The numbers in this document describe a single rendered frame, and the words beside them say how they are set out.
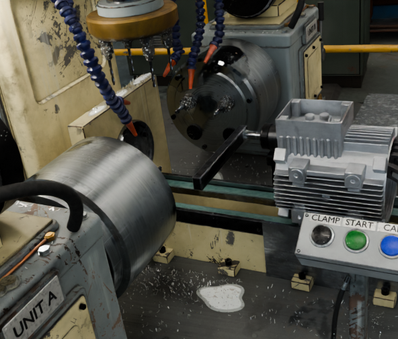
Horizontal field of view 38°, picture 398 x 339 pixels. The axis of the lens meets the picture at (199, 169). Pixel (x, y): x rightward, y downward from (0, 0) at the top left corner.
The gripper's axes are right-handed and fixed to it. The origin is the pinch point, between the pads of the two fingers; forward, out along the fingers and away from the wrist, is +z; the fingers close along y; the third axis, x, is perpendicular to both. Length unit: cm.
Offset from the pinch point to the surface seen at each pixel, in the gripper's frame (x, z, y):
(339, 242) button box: 0.2, -7.6, 28.1
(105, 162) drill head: -4.5, 31.6, 28.8
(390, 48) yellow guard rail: 54, 19, -223
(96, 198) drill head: -3.1, 28.4, 36.7
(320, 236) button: -0.2, -4.8, 28.3
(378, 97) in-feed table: 16, 1, -64
